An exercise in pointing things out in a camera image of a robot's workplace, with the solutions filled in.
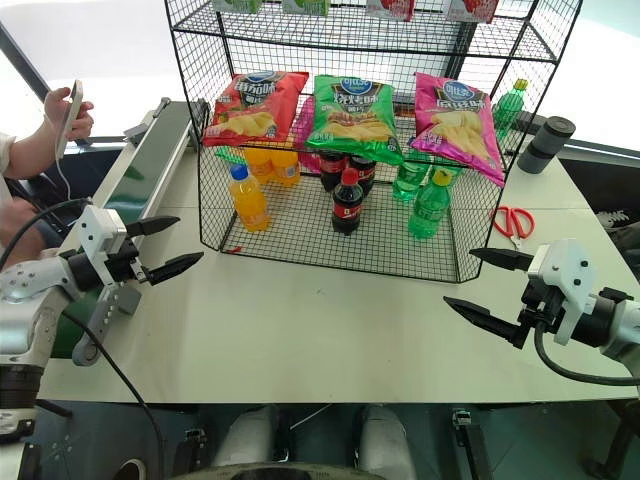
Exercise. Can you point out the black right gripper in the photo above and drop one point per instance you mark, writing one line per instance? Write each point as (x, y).
(540, 305)

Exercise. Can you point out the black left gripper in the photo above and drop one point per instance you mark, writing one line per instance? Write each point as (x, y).
(125, 260)

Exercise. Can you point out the silver smartphone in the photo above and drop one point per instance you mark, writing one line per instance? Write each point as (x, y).
(72, 107)

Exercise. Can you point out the person's bare forearm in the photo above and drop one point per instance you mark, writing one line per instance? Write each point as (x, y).
(30, 157)

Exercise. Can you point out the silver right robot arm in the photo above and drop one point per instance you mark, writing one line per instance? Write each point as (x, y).
(625, 325)

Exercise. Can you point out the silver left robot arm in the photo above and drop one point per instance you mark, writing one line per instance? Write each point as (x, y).
(30, 287)

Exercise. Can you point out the green conveyor belt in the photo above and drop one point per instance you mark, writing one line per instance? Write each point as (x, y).
(150, 150)

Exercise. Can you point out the person's hand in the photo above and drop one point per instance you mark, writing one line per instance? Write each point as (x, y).
(55, 112)

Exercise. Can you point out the orange soda bottle blue cap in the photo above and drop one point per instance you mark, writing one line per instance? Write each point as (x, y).
(250, 200)

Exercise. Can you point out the green soda bottle yellow cap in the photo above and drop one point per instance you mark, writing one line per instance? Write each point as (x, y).
(510, 110)
(427, 210)

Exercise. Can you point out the black shoe white laces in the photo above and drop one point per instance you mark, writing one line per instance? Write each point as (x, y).
(615, 220)

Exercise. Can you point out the grey cylindrical roll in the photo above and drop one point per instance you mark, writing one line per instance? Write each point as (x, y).
(542, 145)

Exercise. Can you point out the pink potato chips bag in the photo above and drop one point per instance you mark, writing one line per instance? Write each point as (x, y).
(460, 130)

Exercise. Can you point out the red potato chips bag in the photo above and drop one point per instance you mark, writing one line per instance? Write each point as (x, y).
(255, 112)

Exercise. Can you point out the cola bottle red cap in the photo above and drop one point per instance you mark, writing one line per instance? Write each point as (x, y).
(347, 207)

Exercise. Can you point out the cola bottle red label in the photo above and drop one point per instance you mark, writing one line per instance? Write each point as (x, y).
(330, 167)
(365, 172)

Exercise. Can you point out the magenta snack bag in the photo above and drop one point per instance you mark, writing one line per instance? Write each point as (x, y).
(303, 132)

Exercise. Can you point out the white rounded robot leg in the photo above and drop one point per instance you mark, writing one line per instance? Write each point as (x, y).
(247, 440)
(387, 442)

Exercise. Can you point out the green potato chips bag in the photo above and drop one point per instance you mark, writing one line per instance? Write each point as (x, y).
(350, 120)

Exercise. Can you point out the green snack packet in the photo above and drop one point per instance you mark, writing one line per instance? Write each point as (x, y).
(306, 5)
(237, 4)

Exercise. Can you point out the red snack packet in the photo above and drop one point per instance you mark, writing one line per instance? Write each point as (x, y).
(472, 9)
(390, 7)

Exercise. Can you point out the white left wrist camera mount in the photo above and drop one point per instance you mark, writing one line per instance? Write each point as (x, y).
(97, 227)

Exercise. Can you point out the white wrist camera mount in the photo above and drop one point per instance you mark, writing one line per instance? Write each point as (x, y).
(565, 270)
(97, 227)

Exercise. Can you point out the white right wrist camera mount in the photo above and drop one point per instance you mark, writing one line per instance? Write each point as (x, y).
(565, 270)

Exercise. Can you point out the black table leg bracket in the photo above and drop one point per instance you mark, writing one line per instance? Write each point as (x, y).
(196, 442)
(470, 440)

